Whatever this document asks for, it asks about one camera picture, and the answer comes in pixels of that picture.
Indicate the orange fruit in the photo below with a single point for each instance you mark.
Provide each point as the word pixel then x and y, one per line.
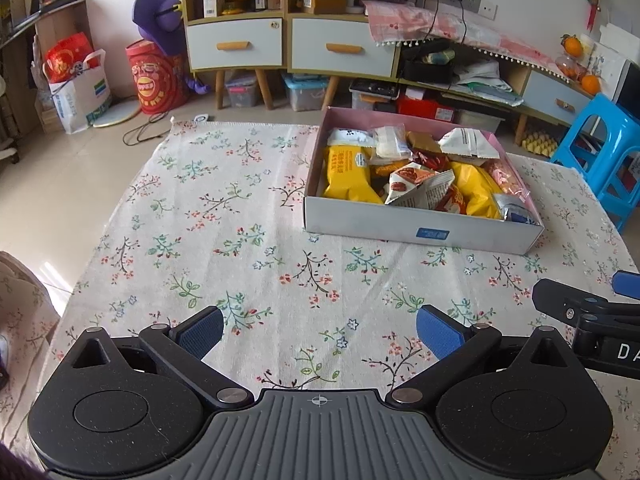
pixel 590 85
pixel 573 46

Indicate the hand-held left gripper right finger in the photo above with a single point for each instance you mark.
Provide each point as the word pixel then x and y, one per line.
pixel 440 335

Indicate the yellow snack packet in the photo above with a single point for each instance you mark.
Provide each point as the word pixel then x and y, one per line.
pixel 347 175
pixel 475 185

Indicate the pink cardboard box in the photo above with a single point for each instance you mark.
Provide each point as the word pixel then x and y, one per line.
pixel 375 220

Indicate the white flat box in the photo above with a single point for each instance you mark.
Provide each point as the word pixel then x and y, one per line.
pixel 480 121

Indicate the large clear storage box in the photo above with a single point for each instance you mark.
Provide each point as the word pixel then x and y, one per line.
pixel 305 95

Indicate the white pecan print snack packet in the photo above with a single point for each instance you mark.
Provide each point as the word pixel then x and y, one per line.
pixel 415 187

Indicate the red gift bag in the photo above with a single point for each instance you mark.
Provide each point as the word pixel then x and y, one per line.
pixel 65 60

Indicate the egg carton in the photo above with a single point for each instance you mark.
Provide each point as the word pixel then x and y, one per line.
pixel 539 144

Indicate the white appliance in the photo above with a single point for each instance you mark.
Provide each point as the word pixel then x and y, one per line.
pixel 612 65

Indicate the clear round cake packet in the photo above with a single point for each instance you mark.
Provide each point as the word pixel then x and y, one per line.
pixel 392 141

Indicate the orange silver snack packet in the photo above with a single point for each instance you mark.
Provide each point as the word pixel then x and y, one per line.
pixel 422 141

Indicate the white round disc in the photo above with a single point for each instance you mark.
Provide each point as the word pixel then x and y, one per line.
pixel 120 116

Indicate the pink wafer packet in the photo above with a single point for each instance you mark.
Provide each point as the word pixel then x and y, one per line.
pixel 507 177

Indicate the red orange snack packet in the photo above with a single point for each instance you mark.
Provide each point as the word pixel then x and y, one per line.
pixel 452 202

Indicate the floral cloth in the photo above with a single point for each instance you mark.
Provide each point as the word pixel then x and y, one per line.
pixel 20 300

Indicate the white dotted snack packet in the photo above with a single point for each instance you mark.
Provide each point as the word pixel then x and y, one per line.
pixel 350 137

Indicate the stack of papers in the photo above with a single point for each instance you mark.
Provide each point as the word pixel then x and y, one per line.
pixel 480 82

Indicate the low wooden drawer cabinet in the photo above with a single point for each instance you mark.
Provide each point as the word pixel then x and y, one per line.
pixel 315 55

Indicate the glass jar of oranges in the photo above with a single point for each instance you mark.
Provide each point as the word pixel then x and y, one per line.
pixel 567 67

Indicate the small clear storage box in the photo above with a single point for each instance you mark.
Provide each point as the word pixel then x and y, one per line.
pixel 242 92

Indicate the wooden bookshelf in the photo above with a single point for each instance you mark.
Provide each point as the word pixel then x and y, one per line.
pixel 60 20

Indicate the red flat box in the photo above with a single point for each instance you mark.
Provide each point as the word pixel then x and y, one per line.
pixel 425 109

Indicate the purple plush toy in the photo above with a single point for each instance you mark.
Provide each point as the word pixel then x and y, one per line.
pixel 160 15

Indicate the black bag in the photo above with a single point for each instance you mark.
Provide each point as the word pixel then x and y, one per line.
pixel 425 72

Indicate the red foil snack packet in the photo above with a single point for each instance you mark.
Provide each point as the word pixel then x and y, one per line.
pixel 432 160

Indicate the wooden media console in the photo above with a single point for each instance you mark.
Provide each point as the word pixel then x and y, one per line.
pixel 550 95

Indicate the white grey-striped snack packet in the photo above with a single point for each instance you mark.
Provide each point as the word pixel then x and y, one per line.
pixel 467 142

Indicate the white wall socket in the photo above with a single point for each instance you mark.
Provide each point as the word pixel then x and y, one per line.
pixel 488 8

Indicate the red round tin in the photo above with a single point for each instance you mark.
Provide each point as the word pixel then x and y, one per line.
pixel 155 85

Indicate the blue plastic stool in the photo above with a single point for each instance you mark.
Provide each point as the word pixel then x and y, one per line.
pixel 615 115

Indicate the silver blue snack packet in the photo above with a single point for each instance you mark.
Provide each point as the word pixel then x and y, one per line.
pixel 512 207

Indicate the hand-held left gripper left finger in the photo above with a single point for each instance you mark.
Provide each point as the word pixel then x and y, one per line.
pixel 200 332

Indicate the white paper bag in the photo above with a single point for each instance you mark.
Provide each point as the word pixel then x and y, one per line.
pixel 80 105

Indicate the brown cardboard box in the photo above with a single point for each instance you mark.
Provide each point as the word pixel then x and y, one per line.
pixel 322 2

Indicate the pink fringed cloth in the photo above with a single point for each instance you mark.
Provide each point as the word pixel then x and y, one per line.
pixel 400 22

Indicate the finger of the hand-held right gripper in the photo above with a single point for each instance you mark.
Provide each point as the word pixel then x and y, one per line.
pixel 629 284
pixel 560 300

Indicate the floral tablecloth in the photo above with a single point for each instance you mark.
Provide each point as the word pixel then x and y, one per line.
pixel 225 260

